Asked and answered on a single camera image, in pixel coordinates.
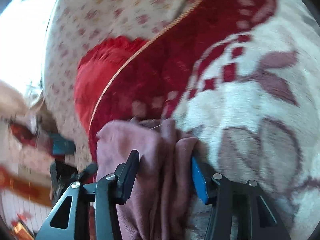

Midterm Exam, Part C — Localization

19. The mauve long-sleeve shirt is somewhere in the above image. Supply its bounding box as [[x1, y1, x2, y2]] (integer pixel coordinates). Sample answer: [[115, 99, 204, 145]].
[[96, 119, 197, 239]]

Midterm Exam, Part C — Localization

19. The red and white floral blanket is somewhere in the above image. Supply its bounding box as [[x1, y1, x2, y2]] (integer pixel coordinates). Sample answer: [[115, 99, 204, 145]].
[[89, 0, 319, 239]]

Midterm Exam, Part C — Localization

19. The beige floral quilt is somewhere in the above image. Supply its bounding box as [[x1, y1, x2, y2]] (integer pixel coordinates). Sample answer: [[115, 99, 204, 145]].
[[43, 0, 198, 167]]

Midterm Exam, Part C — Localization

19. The red ruffled pillow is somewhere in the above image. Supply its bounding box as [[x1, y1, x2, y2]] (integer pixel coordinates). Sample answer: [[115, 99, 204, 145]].
[[74, 35, 147, 133]]

